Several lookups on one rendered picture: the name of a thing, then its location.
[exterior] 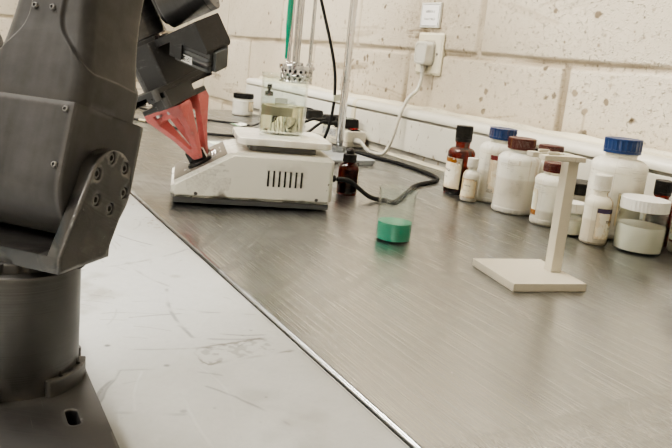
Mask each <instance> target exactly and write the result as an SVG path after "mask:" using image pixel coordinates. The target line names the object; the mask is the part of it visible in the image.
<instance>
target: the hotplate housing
mask: <svg viewBox="0 0 672 448"><path fill-rule="evenodd" d="M223 143H224V145H225V148H226V151H227V153H228V154H227V155H225V156H223V157H221V158H219V159H217V160H215V161H212V162H210V163H208V164H206V165H204V166H202V167H200V168H198V169H196V170H194V171H191V172H189V173H187V174H185V175H183V176H181V177H179V178H177V179H174V170H175V167H174V168H172V178H171V190H170V193H173V199H172V201H173V202H183V203H202V204H221V205H239V206H258V207H277V208H295V209H308V210H328V205H327V203H328V202H331V193H332V184H333V182H335V181H336V176H335V175H333V174H334V164H335V162H334V161H332V160H331V159H332V158H330V157H329V156H328V155H326V154H325V153H324V152H323V151H321V150H309V149H295V148H282V147H268V146H254V145H243V144H239V143H238V142H237V140H236V139H230V140H224V141H223Z"/></svg>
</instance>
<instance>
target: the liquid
mask: <svg viewBox="0 0 672 448"><path fill-rule="evenodd" d="M293 5H294V0H288V8H287V19H286V44H285V59H287V55H288V46H289V39H290V32H291V26H292V16H293Z"/></svg>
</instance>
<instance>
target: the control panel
mask: <svg viewBox="0 0 672 448"><path fill-rule="evenodd" d="M208 149H210V150H212V149H215V150H214V151H216V152H215V153H213V154H211V152H213V151H211V152H208V154H207V155H211V157H212V158H211V159H210V160H208V161H207V162H205V163H203V164H201V165H199V166H196V167H194V168H190V169H189V168H188V165H189V164H190V163H189V161H188V159H187V158H186V159H184V160H182V161H180V162H178V163H176V164H175V170H174V179H177V178H179V177H181V176H183V175H185V174H187V173H189V172H191V171H194V170H196V169H198V168H200V167H202V166H204V165H206V164H208V163H210V162H212V161H215V160H217V159H219V158H221V157H223V156H225V155H227V154H228V153H227V151H226V148H225V145H224V143H223V141H222V142H220V143H218V144H216V145H213V146H211V147H209V148H208Z"/></svg>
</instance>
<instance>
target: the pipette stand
mask: <svg viewBox="0 0 672 448"><path fill-rule="evenodd" d="M527 155H528V156H531V157H539V159H541V160H545V161H561V162H562V163H561V169H560V175H559V182H558V188H557V194H556V200H555V206H554V212H553V218H552V224H551V230H550V236H549V242H548V248H547V254H546V260H545V262H544V261H543V260H541V259H491V258H473V263H472V266H474V267H476V268H477V269H479V270H480V271H482V272H483V273H485V274H486V275H488V276H489V277H491V278H492V279H494V280H495V281H497V282H499V283H500V284H502V285H503V286H505V287H506V288H508V289H509V290H511V291H512V292H585V291H586V286H587V284H586V283H584V282H582V281H580V280H578V279H576V278H575V277H573V276H571V275H569V274H567V273H565V272H563V271H561V267H562V261H563V255H564V249H565V243H566V238H567V232H568V226H569V220H570V214H571V208H572V202H573V197H574V191H575V185H576V179H577V173H578V167H579V163H586V158H585V157H581V156H577V155H573V154H569V153H561V152H552V151H550V150H549V149H538V151H531V150H528V151H527Z"/></svg>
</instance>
